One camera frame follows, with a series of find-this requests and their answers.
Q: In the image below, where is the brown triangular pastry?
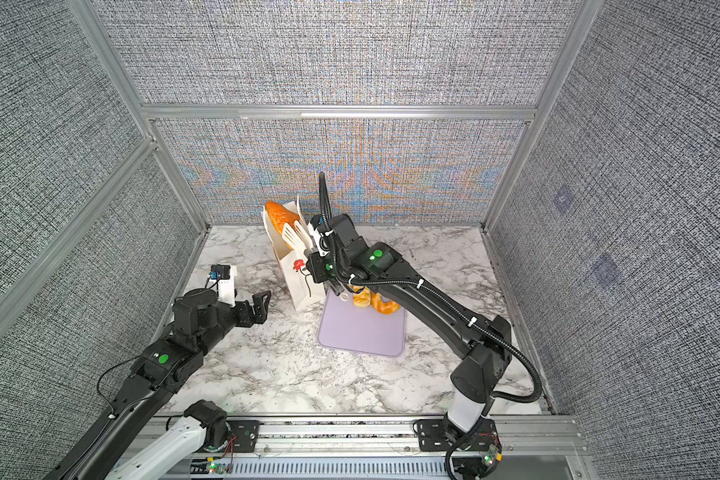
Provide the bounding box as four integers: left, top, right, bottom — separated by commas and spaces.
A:
264, 201, 301, 234

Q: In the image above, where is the striped long bread roll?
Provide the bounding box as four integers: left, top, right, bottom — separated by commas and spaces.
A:
353, 287, 372, 308

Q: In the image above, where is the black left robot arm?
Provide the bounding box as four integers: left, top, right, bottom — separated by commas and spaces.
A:
46, 288, 272, 479

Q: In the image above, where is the lilac plastic tray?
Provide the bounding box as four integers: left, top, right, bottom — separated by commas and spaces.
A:
317, 291, 406, 357

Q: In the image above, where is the ring shaped bread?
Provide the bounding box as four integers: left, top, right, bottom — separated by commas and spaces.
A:
371, 293, 400, 315

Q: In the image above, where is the white paper bag with rose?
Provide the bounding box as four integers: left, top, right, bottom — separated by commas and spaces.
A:
262, 198, 326, 311

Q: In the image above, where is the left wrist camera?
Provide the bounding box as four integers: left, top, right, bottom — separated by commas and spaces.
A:
208, 264, 237, 304

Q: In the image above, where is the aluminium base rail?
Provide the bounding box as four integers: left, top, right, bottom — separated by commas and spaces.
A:
77, 413, 595, 480

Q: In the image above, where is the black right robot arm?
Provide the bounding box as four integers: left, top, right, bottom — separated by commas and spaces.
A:
306, 174, 543, 479

